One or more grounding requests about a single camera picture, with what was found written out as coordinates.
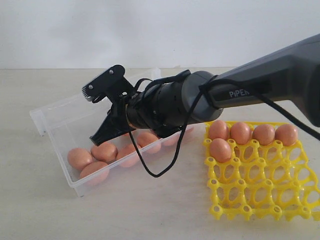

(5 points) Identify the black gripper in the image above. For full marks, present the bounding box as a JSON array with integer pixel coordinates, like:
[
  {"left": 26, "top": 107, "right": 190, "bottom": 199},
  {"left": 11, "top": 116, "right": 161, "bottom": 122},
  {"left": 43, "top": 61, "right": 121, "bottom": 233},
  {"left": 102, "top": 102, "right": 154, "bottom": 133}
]
[{"left": 89, "top": 91, "right": 163, "bottom": 147}]

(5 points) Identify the brown egg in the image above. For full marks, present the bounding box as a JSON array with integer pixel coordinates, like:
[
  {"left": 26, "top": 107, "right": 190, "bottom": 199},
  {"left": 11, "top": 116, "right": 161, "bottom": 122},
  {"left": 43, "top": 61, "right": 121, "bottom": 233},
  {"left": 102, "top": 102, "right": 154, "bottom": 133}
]
[
  {"left": 208, "top": 120, "right": 229, "bottom": 140},
  {"left": 230, "top": 122, "right": 251, "bottom": 145},
  {"left": 116, "top": 143, "right": 140, "bottom": 168},
  {"left": 90, "top": 142, "right": 118, "bottom": 163},
  {"left": 252, "top": 124, "right": 276, "bottom": 146},
  {"left": 209, "top": 138, "right": 232, "bottom": 163},
  {"left": 275, "top": 124, "right": 298, "bottom": 146},
  {"left": 137, "top": 131, "right": 161, "bottom": 154},
  {"left": 67, "top": 147, "right": 94, "bottom": 171},
  {"left": 183, "top": 125, "right": 195, "bottom": 139}
]

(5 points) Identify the clear plastic storage box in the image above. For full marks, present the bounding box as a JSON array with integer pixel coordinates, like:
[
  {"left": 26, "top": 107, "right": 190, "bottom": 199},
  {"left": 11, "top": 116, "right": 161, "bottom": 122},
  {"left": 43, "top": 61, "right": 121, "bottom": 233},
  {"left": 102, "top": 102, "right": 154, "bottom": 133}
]
[{"left": 30, "top": 68, "right": 204, "bottom": 197}]

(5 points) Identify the yellow plastic egg tray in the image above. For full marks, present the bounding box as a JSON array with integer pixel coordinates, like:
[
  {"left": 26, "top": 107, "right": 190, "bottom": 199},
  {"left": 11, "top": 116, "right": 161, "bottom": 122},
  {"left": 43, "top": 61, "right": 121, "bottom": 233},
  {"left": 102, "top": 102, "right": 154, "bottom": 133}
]
[{"left": 203, "top": 134, "right": 320, "bottom": 221}]

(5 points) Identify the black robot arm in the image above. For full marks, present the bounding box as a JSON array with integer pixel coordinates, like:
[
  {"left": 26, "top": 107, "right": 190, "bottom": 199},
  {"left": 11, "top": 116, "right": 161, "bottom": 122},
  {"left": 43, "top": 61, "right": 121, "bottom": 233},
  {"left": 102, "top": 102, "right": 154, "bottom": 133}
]
[{"left": 82, "top": 35, "right": 320, "bottom": 145}]

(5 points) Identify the brown egg front corner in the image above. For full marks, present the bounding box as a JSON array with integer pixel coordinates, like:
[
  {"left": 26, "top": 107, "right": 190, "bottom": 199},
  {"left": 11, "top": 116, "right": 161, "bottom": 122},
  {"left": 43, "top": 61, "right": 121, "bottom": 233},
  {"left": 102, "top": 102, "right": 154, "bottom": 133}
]
[{"left": 79, "top": 161, "right": 110, "bottom": 186}]

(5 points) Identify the brown egg right edge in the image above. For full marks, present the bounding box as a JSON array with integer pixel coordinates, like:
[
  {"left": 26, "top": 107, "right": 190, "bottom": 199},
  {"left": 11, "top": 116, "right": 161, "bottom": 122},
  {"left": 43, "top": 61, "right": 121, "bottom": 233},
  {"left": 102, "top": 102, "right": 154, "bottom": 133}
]
[{"left": 162, "top": 133, "right": 180, "bottom": 147}]

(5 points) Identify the black cable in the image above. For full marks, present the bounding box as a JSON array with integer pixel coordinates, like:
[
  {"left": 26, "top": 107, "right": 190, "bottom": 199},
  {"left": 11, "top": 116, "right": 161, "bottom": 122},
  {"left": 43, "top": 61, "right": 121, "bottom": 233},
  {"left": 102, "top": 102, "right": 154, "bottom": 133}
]
[{"left": 122, "top": 69, "right": 320, "bottom": 178}]

